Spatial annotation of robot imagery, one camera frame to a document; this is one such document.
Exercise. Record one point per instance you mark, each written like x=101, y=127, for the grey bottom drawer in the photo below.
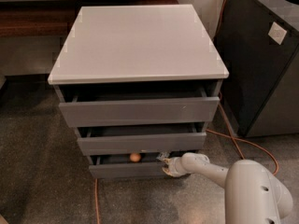
x=120, y=166

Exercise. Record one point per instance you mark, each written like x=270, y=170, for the orange fruit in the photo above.
x=135, y=157

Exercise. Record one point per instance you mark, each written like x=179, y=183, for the grey top drawer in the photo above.
x=139, y=111

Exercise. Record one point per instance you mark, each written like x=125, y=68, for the black trash bin cabinet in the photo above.
x=261, y=93

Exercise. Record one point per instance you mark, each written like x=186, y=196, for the grey drawer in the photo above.
x=120, y=166
x=141, y=138
x=139, y=111

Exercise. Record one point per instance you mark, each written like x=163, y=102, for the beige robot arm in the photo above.
x=252, y=194

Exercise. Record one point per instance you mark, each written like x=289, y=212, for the dark wooden bench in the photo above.
x=53, y=17

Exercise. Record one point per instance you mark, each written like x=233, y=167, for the grey middle drawer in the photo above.
x=141, y=138

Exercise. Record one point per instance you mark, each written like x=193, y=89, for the white label sticker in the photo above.
x=277, y=33

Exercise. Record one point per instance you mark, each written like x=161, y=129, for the clear plastic water bottle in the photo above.
x=163, y=155

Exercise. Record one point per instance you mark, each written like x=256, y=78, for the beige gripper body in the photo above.
x=177, y=166

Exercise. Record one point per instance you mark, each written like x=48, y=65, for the grey drawer cabinet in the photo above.
x=137, y=52

